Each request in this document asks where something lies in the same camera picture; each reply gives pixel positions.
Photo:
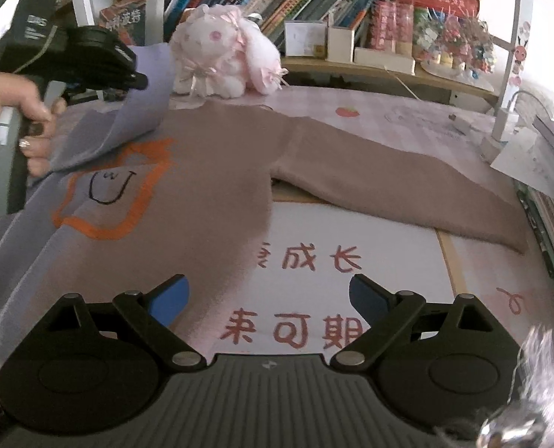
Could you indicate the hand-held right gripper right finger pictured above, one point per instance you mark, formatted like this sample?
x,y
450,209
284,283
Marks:
x,y
368,296

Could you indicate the flat white box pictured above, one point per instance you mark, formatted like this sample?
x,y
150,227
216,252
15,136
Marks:
x,y
384,60

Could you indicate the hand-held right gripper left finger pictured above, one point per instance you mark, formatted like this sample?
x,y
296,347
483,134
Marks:
x,y
169,301

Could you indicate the cluster of small figurines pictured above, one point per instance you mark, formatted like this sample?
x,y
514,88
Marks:
x,y
459,42

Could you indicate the stack of books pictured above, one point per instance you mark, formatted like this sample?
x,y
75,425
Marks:
x,y
552,224

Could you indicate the clear crinkled plastic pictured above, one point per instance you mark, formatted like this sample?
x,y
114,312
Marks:
x,y
533,382

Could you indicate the pink boxed book set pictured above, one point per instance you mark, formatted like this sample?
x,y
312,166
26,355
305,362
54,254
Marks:
x,y
391,28

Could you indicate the dark illustrated novel box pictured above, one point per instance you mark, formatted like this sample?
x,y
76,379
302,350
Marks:
x,y
123,16

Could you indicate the white paper sheet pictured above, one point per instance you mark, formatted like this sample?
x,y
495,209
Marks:
x,y
533,163

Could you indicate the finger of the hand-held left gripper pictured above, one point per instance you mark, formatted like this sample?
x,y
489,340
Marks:
x,y
134,81

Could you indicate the small white open box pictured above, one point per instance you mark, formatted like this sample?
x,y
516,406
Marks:
x,y
341,44

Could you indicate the white and pink plush rabbit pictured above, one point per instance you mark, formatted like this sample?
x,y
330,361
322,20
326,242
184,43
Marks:
x,y
216,51

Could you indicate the white square box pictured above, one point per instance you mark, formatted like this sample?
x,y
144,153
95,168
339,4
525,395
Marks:
x,y
305,37

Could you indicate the beige and lavender sweater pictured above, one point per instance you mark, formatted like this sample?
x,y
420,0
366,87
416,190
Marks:
x,y
221,172

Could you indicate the person's left hand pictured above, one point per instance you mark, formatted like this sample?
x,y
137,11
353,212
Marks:
x,y
11,91

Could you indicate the row of shelf books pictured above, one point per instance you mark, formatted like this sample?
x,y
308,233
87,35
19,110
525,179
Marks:
x,y
281,0

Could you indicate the pink checked table mat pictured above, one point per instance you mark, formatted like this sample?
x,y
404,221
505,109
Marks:
x,y
351,252

